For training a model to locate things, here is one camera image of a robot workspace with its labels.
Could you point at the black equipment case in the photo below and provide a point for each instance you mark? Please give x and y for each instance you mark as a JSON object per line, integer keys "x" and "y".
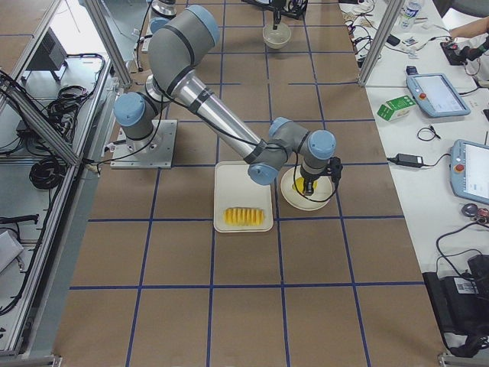
{"x": 460, "y": 305}

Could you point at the person forearm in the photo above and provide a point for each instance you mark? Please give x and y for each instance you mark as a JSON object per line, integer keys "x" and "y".
{"x": 470, "y": 30}

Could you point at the blue teach pendant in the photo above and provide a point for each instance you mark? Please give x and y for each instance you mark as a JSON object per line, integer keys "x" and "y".
{"x": 436, "y": 96}
{"x": 469, "y": 170}

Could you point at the plastic water bottle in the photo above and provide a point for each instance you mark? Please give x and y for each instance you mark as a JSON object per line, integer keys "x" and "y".
{"x": 408, "y": 14}

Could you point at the green white carton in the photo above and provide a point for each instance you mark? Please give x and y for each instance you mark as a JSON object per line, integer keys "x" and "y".
{"x": 396, "y": 108}

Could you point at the yellow lemon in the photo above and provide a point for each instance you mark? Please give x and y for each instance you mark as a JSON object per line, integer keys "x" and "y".
{"x": 298, "y": 184}

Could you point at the aluminium frame post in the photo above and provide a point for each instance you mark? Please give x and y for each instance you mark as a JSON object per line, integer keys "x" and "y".
{"x": 383, "y": 31}

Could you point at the black power adapter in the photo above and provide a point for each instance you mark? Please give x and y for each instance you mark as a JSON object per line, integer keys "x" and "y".
{"x": 409, "y": 160}

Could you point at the white ceramic bowl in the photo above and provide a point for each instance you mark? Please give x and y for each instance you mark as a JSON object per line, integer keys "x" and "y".
{"x": 276, "y": 37}

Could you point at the black dish rack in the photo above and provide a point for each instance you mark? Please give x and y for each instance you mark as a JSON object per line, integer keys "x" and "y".
{"x": 294, "y": 9}

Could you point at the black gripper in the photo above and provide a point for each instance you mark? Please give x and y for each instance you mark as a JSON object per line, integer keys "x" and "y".
{"x": 276, "y": 15}
{"x": 309, "y": 181}

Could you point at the white rectangular tray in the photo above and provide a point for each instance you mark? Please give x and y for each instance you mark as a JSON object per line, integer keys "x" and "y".
{"x": 234, "y": 188}

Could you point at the sliced yellow bread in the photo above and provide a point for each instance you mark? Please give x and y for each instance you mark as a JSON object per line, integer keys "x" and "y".
{"x": 243, "y": 216}

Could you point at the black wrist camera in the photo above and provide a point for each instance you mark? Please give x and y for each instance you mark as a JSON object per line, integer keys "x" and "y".
{"x": 335, "y": 169}

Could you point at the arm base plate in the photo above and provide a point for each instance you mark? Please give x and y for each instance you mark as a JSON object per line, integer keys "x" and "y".
{"x": 154, "y": 151}

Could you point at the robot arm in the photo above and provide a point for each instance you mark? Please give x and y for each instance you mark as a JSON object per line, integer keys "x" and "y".
{"x": 165, "y": 11}
{"x": 174, "y": 52}

